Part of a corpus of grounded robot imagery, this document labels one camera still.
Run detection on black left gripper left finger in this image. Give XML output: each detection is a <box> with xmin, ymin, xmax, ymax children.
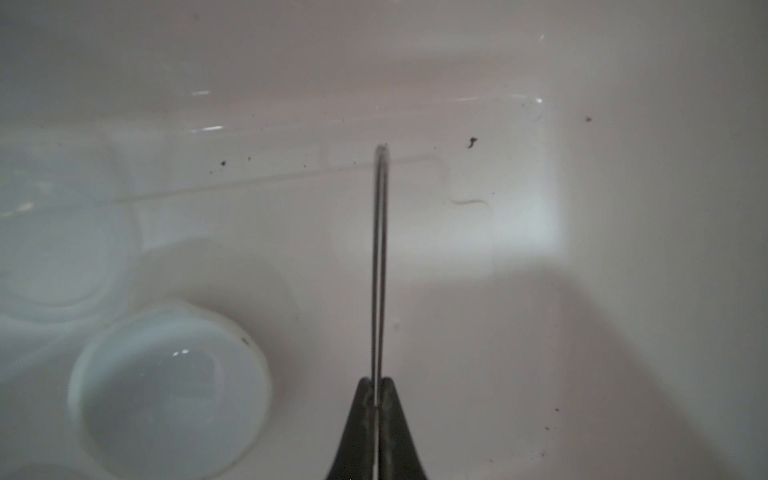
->
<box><xmin>326</xmin><ymin>377</ymin><xmax>375</xmax><ymax>480</ymax></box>

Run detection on white plastic storage bin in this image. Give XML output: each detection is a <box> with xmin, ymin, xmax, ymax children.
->
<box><xmin>1</xmin><ymin>1</ymin><xmax>767</xmax><ymax>479</ymax></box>

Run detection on clear glass watch dish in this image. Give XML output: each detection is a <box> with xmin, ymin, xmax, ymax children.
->
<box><xmin>67</xmin><ymin>300</ymin><xmax>274</xmax><ymax>479</ymax></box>

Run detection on metal tweezers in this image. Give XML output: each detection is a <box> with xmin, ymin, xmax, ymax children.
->
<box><xmin>371</xmin><ymin>144</ymin><xmax>390</xmax><ymax>405</ymax></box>

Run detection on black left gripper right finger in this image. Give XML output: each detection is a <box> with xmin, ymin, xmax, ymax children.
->
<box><xmin>377</xmin><ymin>377</ymin><xmax>427</xmax><ymax>480</ymax></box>

